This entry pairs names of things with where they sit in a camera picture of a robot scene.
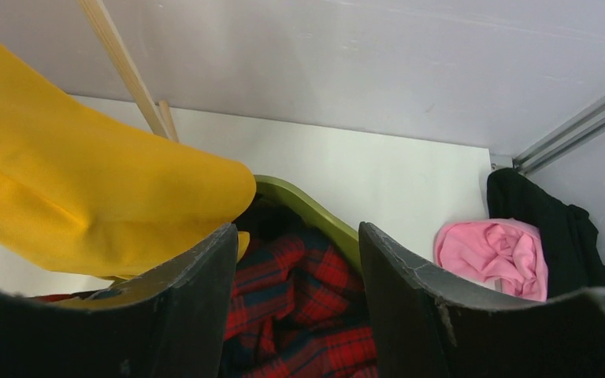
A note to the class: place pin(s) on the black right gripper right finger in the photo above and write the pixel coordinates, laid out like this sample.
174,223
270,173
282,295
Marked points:
428,322

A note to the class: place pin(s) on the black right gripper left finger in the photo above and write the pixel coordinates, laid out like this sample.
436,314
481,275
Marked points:
168,322

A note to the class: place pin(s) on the olive green plastic basket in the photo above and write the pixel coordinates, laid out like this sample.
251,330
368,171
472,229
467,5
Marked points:
281,192

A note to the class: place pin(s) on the red plaid skirt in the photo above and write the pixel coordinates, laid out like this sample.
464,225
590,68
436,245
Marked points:
297,310

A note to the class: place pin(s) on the yellow skirt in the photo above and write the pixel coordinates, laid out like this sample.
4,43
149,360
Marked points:
81,192

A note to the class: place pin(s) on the black skirt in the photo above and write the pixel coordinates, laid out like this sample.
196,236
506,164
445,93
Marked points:
266,220

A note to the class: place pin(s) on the pink garment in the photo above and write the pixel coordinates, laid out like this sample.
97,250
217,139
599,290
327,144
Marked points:
506,253

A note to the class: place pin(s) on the black garment with flower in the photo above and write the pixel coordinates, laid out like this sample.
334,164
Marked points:
569,238

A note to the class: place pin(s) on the wooden clothes rack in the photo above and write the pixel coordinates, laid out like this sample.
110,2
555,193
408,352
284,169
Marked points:
156,114

